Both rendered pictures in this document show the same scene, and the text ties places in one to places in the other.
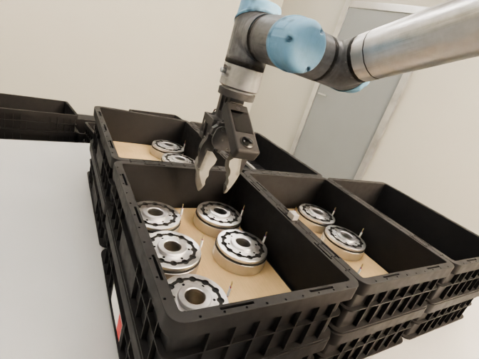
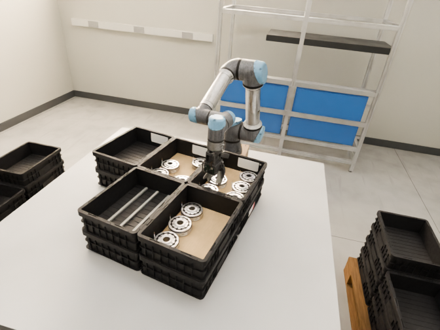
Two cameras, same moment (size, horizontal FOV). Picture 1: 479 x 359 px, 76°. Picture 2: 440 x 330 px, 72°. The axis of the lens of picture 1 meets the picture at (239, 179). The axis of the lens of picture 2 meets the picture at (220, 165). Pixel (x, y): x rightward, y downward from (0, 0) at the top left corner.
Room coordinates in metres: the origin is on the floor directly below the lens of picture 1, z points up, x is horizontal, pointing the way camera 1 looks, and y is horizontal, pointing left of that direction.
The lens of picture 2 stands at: (1.26, 1.10, 1.79)
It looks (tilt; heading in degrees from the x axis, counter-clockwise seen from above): 32 degrees down; 236
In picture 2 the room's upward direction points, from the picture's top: 5 degrees clockwise
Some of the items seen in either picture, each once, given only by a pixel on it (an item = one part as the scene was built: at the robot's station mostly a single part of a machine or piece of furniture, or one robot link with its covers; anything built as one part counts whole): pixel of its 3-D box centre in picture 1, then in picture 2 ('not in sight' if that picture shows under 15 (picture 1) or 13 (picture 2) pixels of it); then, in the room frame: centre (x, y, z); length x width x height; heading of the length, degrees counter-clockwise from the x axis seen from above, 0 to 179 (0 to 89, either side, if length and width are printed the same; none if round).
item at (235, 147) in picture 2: not in sight; (231, 144); (0.21, -0.37, 0.85); 0.15 x 0.15 x 0.10
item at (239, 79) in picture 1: (239, 79); (215, 144); (0.60, 0.06, 1.14); 0.08 x 0.08 x 0.05
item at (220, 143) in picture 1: (227, 120); (213, 160); (0.61, 0.06, 1.06); 0.09 x 0.08 x 0.12; 29
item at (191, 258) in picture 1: (171, 249); (241, 186); (0.43, 0.07, 0.86); 0.10 x 0.10 x 0.01
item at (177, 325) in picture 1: (219, 219); (230, 173); (0.47, 0.01, 0.92); 0.40 x 0.30 x 0.02; 35
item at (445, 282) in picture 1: (400, 231); (136, 152); (0.81, -0.48, 0.87); 0.40 x 0.30 x 0.11; 35
